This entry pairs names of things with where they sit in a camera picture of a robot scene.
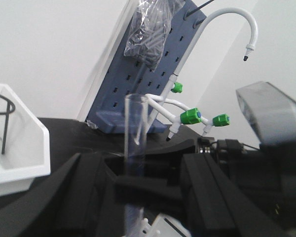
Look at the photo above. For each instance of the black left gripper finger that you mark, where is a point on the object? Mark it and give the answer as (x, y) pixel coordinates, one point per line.
(69, 203)

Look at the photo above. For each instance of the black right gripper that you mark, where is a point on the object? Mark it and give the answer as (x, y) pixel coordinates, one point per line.
(266, 174)

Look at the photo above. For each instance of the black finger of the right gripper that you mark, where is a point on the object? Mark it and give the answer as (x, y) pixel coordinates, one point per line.
(152, 193)

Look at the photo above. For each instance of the clear glass test tube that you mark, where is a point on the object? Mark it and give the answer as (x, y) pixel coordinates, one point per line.
(136, 121)

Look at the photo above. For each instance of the white test tube rack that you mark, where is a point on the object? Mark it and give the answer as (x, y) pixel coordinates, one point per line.
(163, 226)

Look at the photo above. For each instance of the right white storage bin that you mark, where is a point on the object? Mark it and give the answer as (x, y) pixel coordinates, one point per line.
(24, 144)

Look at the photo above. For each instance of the clear bag of pegs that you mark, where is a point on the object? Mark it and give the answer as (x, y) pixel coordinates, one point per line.
(149, 29)

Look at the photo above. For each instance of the grey camera box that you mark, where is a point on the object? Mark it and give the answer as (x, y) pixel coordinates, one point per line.
(269, 111)

